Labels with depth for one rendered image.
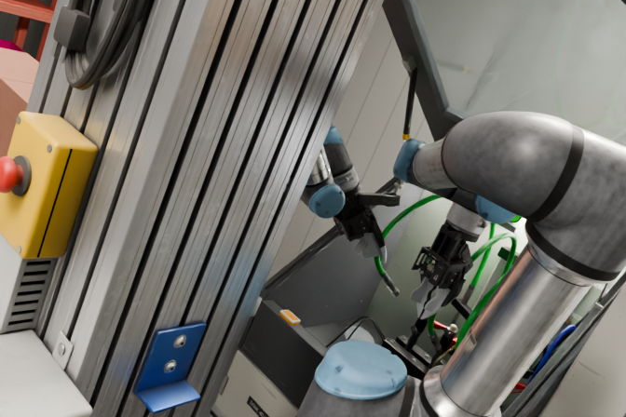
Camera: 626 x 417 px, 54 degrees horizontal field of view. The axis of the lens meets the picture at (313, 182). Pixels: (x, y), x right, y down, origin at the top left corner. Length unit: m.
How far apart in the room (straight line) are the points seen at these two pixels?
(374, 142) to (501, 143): 2.86
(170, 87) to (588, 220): 0.44
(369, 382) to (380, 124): 2.75
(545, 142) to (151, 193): 0.40
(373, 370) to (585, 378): 0.73
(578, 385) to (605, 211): 0.87
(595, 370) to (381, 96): 2.35
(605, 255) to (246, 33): 0.44
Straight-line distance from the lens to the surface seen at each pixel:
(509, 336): 0.80
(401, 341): 1.71
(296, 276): 1.68
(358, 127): 3.60
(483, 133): 0.70
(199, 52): 0.59
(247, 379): 1.71
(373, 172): 3.51
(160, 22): 0.62
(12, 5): 5.48
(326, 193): 1.25
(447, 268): 1.21
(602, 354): 1.52
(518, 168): 0.67
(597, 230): 0.71
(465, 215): 1.19
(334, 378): 0.87
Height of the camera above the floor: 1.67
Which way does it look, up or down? 14 degrees down
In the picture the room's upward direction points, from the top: 23 degrees clockwise
